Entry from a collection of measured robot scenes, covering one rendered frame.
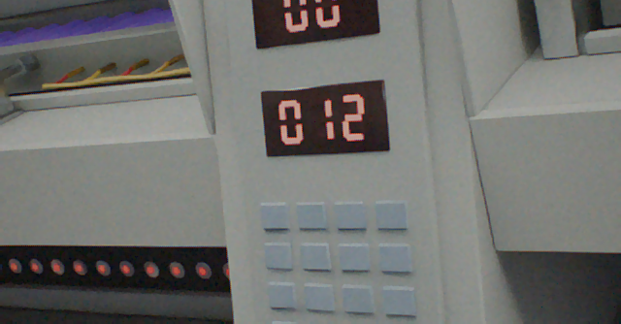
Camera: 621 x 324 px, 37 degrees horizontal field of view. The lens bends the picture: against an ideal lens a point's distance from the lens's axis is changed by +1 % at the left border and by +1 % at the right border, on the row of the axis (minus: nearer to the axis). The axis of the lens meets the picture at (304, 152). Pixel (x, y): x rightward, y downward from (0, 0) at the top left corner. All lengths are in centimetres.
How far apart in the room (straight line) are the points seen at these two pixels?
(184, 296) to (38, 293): 13
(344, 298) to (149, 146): 10
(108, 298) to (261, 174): 32
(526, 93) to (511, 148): 2
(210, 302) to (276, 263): 25
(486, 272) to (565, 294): 8
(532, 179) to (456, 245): 3
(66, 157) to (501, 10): 18
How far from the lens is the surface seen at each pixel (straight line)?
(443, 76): 28
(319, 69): 29
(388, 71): 28
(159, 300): 58
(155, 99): 40
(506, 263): 30
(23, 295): 67
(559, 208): 28
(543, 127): 27
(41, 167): 39
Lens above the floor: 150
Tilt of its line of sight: 4 degrees down
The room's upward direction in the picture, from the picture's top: 5 degrees counter-clockwise
